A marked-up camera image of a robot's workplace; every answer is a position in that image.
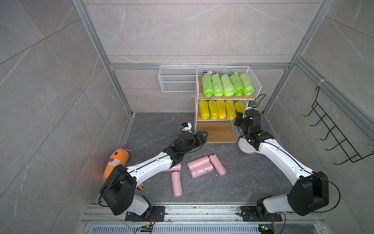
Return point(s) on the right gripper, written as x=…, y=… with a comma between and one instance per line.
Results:
x=238, y=119

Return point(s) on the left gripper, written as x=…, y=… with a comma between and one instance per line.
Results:
x=201, y=140

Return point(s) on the yellow roll horizontal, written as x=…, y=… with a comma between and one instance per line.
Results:
x=230, y=109
x=239, y=107

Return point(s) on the yellow roll diagonal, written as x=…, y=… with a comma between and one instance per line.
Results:
x=221, y=107

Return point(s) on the yellow roll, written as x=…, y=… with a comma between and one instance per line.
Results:
x=214, y=114
x=204, y=109

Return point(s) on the pink roll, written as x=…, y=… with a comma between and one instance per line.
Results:
x=198, y=163
x=176, y=184
x=202, y=170

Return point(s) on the green roll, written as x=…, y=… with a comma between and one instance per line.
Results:
x=228, y=87
x=207, y=86
x=236, y=82
x=217, y=85

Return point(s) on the green roll diagonal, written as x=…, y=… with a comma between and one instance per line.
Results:
x=247, y=84

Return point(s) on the pink roll diagonal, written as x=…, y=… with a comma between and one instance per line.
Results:
x=214, y=160

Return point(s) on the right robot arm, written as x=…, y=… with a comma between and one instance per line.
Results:
x=310, y=191

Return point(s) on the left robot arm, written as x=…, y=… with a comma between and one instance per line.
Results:
x=118, y=191

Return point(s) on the white round paddle object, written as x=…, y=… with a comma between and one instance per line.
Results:
x=245, y=146

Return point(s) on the pink roll left horizontal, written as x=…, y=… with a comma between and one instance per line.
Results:
x=176, y=168

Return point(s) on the pink roll bottom upright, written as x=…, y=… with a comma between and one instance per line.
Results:
x=176, y=184

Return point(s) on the brown patterned flat item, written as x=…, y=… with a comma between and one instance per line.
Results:
x=141, y=187

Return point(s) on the orange carrot plush toy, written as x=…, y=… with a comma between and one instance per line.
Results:
x=119, y=157

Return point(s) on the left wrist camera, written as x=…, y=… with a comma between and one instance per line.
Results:
x=186, y=126

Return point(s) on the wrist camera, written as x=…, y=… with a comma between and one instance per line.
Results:
x=251, y=105
x=186, y=126

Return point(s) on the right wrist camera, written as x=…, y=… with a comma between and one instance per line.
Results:
x=251, y=105

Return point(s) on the white wire three-tier shelf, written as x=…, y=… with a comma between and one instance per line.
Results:
x=222, y=95

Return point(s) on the white wire wall basket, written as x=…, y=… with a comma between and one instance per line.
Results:
x=177, y=78

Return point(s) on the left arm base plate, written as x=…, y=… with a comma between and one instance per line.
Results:
x=153, y=214

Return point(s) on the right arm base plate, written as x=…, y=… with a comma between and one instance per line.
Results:
x=251, y=215

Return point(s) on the black wire wall hook rack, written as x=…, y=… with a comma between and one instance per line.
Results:
x=334, y=132

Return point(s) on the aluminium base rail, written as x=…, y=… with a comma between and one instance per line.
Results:
x=200, y=213

